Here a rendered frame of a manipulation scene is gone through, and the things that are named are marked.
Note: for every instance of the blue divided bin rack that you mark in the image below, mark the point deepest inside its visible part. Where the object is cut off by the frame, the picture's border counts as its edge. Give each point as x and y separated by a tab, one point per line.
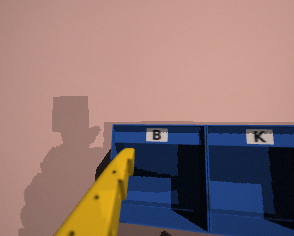
251	187

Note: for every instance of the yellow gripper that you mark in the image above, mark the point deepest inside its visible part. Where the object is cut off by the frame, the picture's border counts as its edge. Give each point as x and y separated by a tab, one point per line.
97	213

